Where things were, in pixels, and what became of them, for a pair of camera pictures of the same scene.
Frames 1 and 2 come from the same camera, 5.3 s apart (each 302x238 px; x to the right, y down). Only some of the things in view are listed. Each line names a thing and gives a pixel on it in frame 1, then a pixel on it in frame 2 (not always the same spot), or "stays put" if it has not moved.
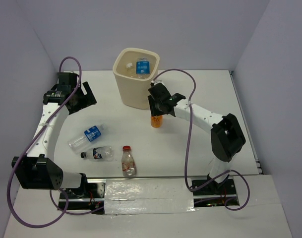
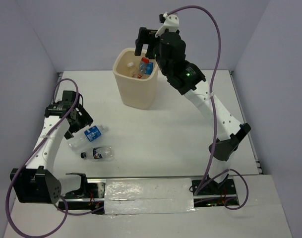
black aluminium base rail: (222, 192) stays put
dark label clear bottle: (103, 153) stays put
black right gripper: (153, 111) → (146, 36)
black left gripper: (89, 99) → (85, 120)
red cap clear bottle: (128, 166) → (143, 66)
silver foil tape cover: (148, 196) stays put
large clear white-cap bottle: (130, 70) stays put
